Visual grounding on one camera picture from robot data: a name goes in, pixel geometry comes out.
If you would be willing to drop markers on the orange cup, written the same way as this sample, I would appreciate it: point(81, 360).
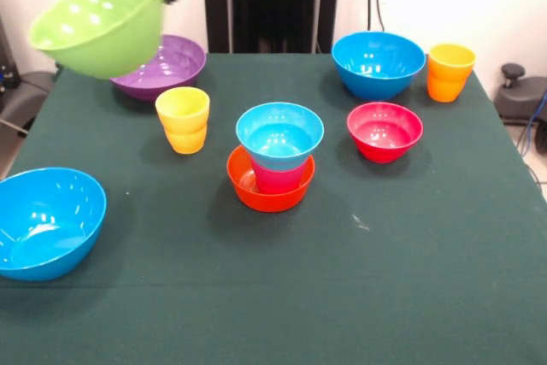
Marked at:
point(451, 78)

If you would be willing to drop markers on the large blue bowl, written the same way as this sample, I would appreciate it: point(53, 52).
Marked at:
point(376, 61)
point(47, 228)

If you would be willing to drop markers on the black equipment box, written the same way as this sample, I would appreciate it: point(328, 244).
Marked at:
point(6, 66)

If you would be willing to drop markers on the black stand base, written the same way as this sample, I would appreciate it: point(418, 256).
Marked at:
point(525, 98)

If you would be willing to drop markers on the yellow cup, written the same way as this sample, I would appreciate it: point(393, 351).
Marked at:
point(183, 125)

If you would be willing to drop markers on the large green bowl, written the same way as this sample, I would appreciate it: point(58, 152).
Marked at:
point(98, 31)

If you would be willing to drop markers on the crimson cup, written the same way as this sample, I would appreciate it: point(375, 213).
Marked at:
point(278, 181)

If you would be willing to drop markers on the small blue bowl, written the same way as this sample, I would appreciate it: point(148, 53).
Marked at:
point(280, 134)

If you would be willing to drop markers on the dark green tablecloth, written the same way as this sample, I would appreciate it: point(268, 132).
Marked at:
point(299, 254)

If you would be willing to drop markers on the crimson small bowl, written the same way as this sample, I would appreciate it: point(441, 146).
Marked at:
point(384, 134)

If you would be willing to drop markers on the large purple bowl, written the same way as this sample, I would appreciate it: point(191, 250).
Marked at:
point(175, 70)

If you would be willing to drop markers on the grey stand base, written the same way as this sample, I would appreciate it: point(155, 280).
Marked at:
point(25, 91)

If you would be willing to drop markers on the orange bowl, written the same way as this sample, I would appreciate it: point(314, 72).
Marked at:
point(269, 202)

